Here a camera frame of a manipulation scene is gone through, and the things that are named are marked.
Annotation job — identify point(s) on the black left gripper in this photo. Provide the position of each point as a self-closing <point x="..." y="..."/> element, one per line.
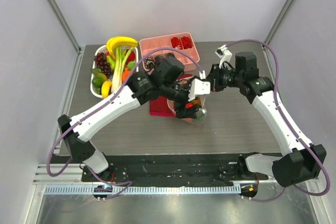
<point x="181" y="111"/>

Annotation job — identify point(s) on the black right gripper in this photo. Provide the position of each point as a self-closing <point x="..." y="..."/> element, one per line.
<point x="215" y="78"/>

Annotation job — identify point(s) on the orange fruit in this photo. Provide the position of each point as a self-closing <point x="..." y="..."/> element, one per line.
<point x="197" y="101"/>

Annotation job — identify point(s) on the clear polka dot zip bag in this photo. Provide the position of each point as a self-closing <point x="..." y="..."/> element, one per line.
<point x="203" y="98"/>

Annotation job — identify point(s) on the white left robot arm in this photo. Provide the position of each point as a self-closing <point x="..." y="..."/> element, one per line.
<point x="138" y="89"/>

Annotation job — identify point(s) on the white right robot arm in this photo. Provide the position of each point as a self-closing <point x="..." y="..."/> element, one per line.
<point x="300" y="158"/>

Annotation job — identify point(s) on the red folded cloth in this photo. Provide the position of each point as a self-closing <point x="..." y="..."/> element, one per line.
<point x="160" y="107"/>

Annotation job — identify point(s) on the red rolled socks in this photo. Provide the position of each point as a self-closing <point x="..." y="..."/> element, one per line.
<point x="181" y="43"/>

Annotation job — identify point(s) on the orange pumpkin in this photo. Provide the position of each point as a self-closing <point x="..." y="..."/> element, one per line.
<point x="125" y="75"/>

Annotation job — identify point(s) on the green lemon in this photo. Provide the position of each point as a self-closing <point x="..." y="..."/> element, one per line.
<point x="131" y="65"/>

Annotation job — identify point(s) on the white perforated fruit basket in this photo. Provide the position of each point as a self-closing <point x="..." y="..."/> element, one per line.
<point x="97" y="91"/>

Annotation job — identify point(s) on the small yellow banana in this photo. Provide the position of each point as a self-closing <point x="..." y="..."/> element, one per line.
<point x="106" y="88"/>

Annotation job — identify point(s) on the celery stalk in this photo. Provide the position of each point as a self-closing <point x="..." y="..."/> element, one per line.
<point x="121" y="58"/>

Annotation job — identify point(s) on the dark red grape bunch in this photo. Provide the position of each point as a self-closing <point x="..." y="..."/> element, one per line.
<point x="103" y="65"/>

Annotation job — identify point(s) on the yellow banana bunch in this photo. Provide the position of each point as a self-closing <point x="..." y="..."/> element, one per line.
<point x="118" y="41"/>

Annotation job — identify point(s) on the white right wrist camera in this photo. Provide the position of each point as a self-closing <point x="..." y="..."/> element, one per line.
<point x="224" y="54"/>

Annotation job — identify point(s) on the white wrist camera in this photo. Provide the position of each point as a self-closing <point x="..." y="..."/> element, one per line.
<point x="199" y="88"/>
<point x="224" y="54"/>

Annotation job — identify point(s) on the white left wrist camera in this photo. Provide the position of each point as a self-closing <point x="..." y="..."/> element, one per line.
<point x="199" y="88"/>

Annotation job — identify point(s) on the white slotted cable duct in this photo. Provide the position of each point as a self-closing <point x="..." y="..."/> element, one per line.
<point x="97" y="189"/>

